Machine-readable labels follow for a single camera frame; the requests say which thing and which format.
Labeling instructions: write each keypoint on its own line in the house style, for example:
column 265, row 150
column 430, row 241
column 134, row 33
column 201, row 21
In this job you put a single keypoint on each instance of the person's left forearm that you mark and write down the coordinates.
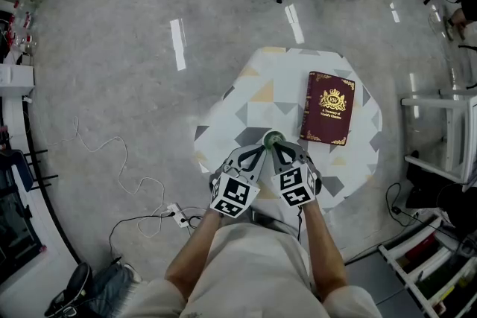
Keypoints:
column 194, row 253

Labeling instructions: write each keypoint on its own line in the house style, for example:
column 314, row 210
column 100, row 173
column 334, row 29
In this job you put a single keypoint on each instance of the white shelf unit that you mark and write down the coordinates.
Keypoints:
column 443, row 134

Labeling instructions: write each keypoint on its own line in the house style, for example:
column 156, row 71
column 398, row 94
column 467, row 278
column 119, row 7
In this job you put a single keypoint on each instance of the white power strip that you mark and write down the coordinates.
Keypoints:
column 177, row 214

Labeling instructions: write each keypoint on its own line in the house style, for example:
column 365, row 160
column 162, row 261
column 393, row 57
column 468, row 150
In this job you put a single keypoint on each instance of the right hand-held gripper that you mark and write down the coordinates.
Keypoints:
column 296, row 186

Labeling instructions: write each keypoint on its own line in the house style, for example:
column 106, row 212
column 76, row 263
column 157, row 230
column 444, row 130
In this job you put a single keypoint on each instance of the blue and black chair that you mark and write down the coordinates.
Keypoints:
column 16, row 167

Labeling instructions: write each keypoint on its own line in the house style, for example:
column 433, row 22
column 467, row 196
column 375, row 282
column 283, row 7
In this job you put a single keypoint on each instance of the person's beige shirt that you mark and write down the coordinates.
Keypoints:
column 257, row 272

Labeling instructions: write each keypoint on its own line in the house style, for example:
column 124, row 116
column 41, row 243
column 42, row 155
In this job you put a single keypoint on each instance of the maroon hardcover book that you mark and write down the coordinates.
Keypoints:
column 328, row 108

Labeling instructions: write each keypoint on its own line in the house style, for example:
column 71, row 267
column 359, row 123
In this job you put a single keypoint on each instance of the green cup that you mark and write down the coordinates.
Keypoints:
column 269, row 136

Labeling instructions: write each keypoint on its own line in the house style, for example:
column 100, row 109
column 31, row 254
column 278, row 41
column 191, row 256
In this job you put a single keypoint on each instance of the white box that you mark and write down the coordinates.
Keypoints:
column 15, row 78

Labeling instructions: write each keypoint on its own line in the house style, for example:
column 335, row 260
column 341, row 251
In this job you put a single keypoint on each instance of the white storage rack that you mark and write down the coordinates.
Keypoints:
column 428, row 272

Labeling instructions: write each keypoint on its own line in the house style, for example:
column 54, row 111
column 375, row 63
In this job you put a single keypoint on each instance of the person's right forearm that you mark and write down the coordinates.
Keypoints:
column 322, row 249

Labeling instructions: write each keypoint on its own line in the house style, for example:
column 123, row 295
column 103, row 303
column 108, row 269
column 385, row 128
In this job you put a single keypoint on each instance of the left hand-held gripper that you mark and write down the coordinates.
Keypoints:
column 231, row 193

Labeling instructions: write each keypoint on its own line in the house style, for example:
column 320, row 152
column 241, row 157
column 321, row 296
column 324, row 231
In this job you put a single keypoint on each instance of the small grey item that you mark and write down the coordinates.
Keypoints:
column 275, row 139

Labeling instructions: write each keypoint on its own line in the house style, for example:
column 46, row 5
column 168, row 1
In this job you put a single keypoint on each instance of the blue denim trouser leg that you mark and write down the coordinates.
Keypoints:
column 112, row 286

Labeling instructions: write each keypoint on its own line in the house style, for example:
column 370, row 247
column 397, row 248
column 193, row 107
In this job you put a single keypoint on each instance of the black shoe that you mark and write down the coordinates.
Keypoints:
column 72, row 290

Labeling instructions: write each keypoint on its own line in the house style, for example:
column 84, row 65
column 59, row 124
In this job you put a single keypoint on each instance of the geometric patterned tablecloth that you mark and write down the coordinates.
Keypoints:
column 272, row 100

